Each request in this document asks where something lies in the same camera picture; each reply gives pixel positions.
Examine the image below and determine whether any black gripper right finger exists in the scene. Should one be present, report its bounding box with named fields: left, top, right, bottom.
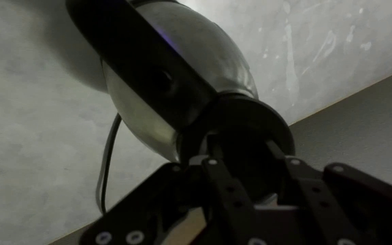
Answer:
left=263, top=138, right=392, bottom=245

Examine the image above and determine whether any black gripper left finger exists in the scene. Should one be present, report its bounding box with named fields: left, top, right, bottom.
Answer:
left=78, top=155, right=269, bottom=245

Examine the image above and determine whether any stainless steel electric kettle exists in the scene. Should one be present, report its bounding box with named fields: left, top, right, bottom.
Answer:
left=65, top=0, right=298, bottom=202

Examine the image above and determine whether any black kettle power cord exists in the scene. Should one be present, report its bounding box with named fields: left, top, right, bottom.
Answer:
left=93, top=112, right=123, bottom=214

